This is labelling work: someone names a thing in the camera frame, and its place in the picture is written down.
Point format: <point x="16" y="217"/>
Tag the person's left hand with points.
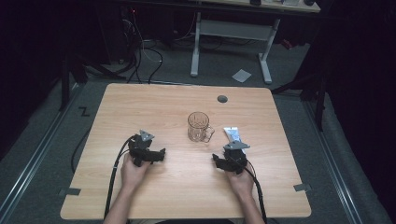
<point x="132" y="175"/>

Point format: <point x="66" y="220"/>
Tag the white paper sheet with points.
<point x="241" y="75"/>

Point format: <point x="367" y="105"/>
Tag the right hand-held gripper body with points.
<point x="235" y="158"/>

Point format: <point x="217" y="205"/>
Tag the white toothpaste tube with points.
<point x="233" y="134"/>

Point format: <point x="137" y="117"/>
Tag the clear glass mug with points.
<point x="198" y="127"/>

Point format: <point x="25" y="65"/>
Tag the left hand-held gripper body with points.
<point x="140" y="149"/>

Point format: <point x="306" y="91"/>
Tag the white-framed wooden desk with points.
<point x="232" y="30"/>

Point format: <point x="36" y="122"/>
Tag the metal floor rail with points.
<point x="34" y="155"/>
<point x="334" y="168"/>

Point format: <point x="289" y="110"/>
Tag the person's right hand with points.
<point x="242" y="184"/>

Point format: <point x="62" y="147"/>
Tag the grey tape piece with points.
<point x="302" y="187"/>
<point x="72" y="191"/>

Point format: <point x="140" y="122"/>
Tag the grey round table grommet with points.
<point x="222" y="99"/>

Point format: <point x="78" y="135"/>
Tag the black metal stand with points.
<point x="67" y="81"/>
<point x="317" y="93"/>

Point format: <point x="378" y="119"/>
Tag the black tape floor mark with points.
<point x="83" y="111"/>

